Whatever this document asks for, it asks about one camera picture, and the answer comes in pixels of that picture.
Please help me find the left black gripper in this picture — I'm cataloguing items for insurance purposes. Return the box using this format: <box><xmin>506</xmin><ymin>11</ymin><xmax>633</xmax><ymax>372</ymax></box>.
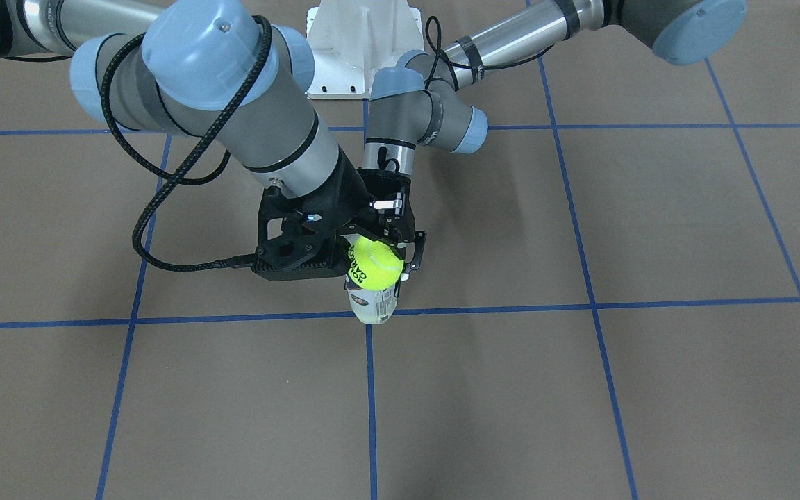
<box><xmin>358</xmin><ymin>169</ymin><xmax>428</xmax><ymax>283</ymax></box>

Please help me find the yellow tennis ball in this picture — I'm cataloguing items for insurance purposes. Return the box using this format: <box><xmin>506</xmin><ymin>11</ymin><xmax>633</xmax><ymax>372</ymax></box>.
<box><xmin>347</xmin><ymin>236</ymin><xmax>404</xmax><ymax>291</ymax></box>

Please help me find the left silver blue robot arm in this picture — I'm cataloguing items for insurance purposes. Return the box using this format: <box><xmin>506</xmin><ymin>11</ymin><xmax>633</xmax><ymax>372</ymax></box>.
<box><xmin>347</xmin><ymin>1</ymin><xmax>747</xmax><ymax>291</ymax></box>

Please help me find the clear tennis ball can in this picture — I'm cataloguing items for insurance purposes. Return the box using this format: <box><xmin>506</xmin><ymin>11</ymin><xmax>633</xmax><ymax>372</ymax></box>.
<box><xmin>344</xmin><ymin>275</ymin><xmax>399</xmax><ymax>325</ymax></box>

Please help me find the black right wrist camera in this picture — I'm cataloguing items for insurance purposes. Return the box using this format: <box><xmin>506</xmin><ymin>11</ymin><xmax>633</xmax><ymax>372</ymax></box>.
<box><xmin>251</xmin><ymin>185</ymin><xmax>350</xmax><ymax>281</ymax></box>

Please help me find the brown paper table cover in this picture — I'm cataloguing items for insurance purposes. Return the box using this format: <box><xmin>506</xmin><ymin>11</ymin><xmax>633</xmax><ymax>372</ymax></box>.
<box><xmin>0</xmin><ymin>1</ymin><xmax>800</xmax><ymax>499</ymax></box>

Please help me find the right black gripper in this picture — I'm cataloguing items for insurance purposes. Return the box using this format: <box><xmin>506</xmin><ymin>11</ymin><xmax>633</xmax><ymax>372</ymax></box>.
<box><xmin>290</xmin><ymin>149</ymin><xmax>369</xmax><ymax>244</ymax></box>

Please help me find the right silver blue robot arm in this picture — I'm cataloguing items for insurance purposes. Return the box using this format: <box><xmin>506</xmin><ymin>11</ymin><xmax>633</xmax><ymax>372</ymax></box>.
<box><xmin>0</xmin><ymin>1</ymin><xmax>371</xmax><ymax>252</ymax></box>

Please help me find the black camera cable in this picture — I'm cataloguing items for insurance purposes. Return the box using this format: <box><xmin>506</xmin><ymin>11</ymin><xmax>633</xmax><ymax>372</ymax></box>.
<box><xmin>100</xmin><ymin>15</ymin><xmax>273</xmax><ymax>272</ymax></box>
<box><xmin>424</xmin><ymin>15</ymin><xmax>553</xmax><ymax>91</ymax></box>

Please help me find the white pedestal column base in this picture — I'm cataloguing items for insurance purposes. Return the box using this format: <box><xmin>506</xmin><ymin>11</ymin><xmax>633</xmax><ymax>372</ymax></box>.
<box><xmin>306</xmin><ymin>1</ymin><xmax>424</xmax><ymax>99</ymax></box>

